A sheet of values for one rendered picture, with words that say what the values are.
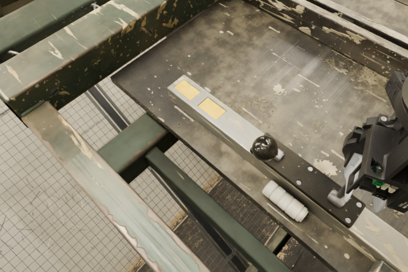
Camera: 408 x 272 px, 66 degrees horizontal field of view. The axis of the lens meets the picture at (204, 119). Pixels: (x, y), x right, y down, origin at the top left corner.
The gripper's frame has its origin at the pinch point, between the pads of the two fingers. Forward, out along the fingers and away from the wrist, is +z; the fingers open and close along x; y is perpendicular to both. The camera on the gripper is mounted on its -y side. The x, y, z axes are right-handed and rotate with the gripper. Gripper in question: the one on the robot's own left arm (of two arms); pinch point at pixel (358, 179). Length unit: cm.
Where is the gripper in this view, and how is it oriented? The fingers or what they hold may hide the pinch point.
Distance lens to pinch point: 49.7
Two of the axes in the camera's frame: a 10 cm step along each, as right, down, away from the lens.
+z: 0.2, 5.6, 8.3
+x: 9.2, 3.2, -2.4
